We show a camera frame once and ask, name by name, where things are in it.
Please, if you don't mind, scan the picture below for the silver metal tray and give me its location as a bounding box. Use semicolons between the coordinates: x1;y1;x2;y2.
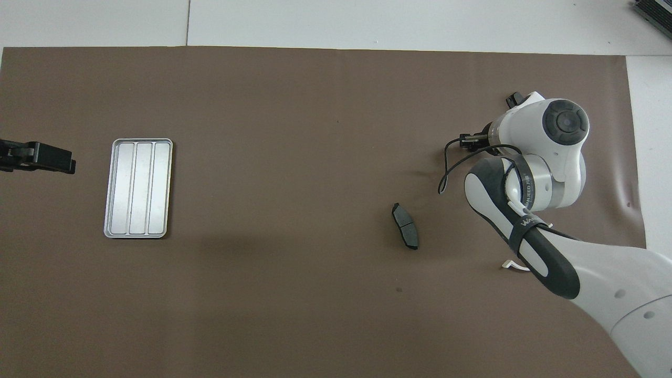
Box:
103;138;174;239

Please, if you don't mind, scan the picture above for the brown table mat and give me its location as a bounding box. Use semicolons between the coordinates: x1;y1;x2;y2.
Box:
0;46;653;378

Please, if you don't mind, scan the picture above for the dark grey brake pad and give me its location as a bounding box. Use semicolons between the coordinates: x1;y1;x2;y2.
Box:
392;203;419;251

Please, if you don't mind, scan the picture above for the dark ribbed object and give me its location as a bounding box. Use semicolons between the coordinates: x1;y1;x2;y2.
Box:
632;0;672;41

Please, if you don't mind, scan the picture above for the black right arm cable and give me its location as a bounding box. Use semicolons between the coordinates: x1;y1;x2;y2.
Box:
438;134;523;195

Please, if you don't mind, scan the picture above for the white curved plastic bracket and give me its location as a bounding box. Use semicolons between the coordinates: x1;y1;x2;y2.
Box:
501;222;553;272

